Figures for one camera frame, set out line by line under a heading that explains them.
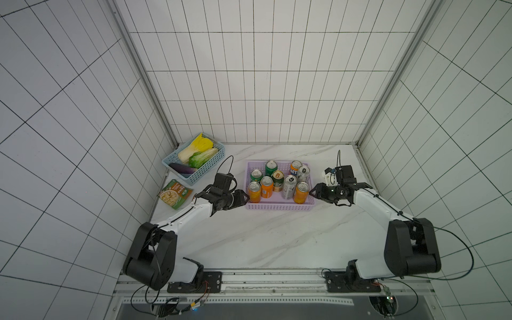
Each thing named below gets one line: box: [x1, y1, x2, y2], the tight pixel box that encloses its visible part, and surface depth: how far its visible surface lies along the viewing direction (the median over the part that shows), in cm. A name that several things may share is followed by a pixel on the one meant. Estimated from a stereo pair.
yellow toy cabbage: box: [177, 132, 214, 164], surface depth 111 cm
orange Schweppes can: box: [294, 181, 310, 204], surface depth 89 cm
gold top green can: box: [272, 170, 285, 192], surface depth 94 cm
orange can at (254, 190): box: [248, 181, 262, 204], surface depth 89 cm
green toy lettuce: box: [188, 148, 220, 169], surface depth 107 cm
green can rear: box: [265, 160, 278, 177], surface depth 98 cm
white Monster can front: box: [282, 174, 298, 200], surface depth 89 cm
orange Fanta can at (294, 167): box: [289, 160, 302, 176], surface depth 98 cm
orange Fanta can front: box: [260, 176, 274, 199], surface depth 92 cm
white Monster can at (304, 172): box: [296, 165, 310, 184], surface depth 92 cm
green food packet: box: [158, 179, 194, 210], surface depth 100 cm
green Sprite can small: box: [250, 168, 264, 182], surface depth 94 cm
